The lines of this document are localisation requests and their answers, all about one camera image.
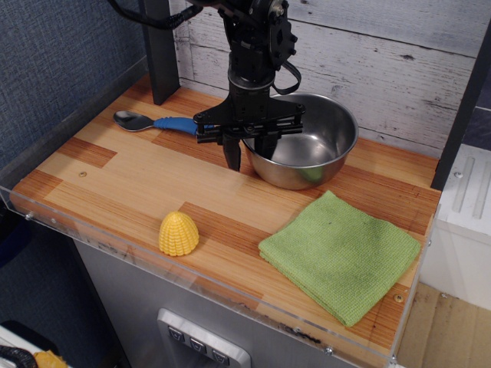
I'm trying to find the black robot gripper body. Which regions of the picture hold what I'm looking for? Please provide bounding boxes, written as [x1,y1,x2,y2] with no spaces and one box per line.
[193,84,306,144]

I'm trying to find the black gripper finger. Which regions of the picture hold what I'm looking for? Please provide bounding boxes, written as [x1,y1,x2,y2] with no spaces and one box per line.
[223,136,242,172]
[255,133,280,160]

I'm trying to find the stainless steel bowl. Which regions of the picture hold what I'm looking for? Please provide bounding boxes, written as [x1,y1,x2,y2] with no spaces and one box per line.
[243,92,358,190]

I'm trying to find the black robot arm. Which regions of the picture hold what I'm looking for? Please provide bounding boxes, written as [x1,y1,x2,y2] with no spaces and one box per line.
[183,1,306,171]

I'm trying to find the yellow toy corn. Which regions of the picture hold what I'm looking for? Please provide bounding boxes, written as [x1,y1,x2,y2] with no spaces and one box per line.
[158,211,199,257]

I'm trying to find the clear acrylic table guard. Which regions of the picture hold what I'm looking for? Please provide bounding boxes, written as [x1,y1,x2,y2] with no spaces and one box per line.
[2,77,440,367]

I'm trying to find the green folded cloth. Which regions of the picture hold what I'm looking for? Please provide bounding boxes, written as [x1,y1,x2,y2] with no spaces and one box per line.
[259,191,420,327]

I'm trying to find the silver dispenser panel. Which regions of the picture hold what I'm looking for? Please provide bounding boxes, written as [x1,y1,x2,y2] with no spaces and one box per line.
[157,308,252,367]

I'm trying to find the white aluminium side block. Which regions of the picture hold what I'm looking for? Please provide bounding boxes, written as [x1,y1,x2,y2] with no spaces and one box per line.
[437,144,490,245]

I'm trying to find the yellow object bottom left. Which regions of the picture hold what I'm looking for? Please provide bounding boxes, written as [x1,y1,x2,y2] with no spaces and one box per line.
[34,350,70,368]

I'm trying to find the blue handled metal spoon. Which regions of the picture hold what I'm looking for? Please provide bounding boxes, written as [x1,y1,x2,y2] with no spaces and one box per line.
[113,110,198,135]

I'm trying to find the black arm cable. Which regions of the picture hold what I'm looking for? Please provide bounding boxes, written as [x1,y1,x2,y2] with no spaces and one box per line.
[107,0,303,97]

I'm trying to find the black vertical post right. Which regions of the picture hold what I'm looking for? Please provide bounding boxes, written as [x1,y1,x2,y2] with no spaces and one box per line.
[430,24,490,191]

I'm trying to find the black corrugated hose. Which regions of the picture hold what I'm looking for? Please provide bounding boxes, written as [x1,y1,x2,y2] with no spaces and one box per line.
[0,344,36,368]

